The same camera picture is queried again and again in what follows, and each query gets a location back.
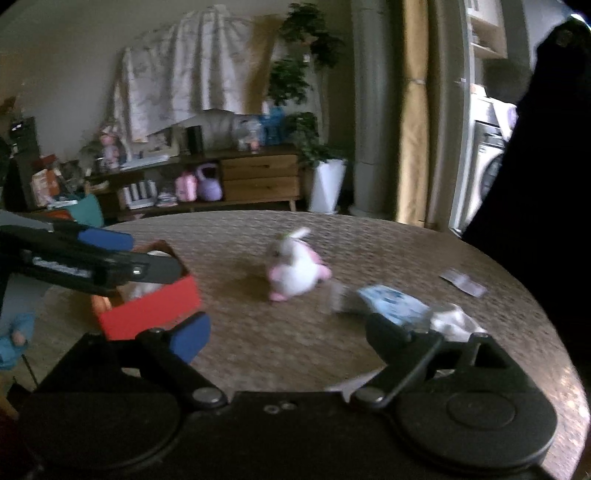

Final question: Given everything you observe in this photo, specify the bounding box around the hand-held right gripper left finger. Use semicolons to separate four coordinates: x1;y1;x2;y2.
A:
41;313;228;411

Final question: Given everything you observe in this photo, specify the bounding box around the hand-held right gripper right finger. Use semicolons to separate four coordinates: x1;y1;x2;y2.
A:
350;314;527;409

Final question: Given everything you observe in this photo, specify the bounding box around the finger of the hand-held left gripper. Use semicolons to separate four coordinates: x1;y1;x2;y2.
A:
46;222;136;253
111;251;184;285

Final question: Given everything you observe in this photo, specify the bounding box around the blue and white soft packet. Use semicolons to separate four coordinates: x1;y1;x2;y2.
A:
358;285;432;333

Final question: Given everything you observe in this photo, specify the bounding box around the red box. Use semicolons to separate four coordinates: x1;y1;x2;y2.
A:
90;240;205;341

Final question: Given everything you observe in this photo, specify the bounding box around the pink and white plush toy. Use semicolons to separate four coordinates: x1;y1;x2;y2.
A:
267;227;333;302

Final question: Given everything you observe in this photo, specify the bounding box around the teal chair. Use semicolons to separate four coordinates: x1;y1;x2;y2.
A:
69;194;103;228

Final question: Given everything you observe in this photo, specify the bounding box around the row of white boxes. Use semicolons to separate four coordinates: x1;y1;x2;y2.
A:
122;181;158;208

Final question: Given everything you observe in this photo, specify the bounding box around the clear plastic wrapper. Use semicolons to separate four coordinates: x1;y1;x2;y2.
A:
325;284;365;317

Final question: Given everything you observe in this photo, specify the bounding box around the orange and white bag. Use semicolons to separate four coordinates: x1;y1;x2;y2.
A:
32;168;61;206

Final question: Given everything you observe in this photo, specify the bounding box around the pink toy bag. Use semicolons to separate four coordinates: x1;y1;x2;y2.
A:
175;172;199;202

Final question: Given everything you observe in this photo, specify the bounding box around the small grey packet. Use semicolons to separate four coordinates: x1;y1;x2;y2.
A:
438;268;488;297

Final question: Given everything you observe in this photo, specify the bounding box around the light blue plush toy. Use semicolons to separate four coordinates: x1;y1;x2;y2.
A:
0;314;35;370

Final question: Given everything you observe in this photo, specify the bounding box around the pink doll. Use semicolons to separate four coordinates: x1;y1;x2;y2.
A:
99;124;123;169

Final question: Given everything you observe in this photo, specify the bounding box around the purple kettlebell toy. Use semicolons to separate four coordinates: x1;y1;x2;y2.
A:
196;164;225;201

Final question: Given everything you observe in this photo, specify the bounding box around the wooden cabinet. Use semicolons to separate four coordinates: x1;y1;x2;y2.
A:
85;148;305;222

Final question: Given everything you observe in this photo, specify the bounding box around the green plant in white planter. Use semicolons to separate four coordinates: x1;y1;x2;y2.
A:
265;2;354;214

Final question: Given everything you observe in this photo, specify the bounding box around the blue bottle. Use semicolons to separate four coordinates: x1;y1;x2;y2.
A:
261;107;284;144

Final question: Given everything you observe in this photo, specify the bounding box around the white printed hanging cloth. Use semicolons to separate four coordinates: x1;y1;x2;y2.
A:
113;7;278;141

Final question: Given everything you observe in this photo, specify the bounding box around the washing machine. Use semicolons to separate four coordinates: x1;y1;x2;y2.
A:
455;97;515;232

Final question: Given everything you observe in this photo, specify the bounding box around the yellow curtain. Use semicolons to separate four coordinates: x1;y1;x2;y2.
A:
397;0;437;227

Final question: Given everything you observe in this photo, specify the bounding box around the dark cloth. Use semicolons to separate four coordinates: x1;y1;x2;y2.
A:
462;14;591;361

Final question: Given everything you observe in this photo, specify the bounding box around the grey round column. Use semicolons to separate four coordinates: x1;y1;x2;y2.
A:
351;0;402;217

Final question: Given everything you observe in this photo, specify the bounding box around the wooden wall shelf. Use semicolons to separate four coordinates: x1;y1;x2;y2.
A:
466;0;509;58

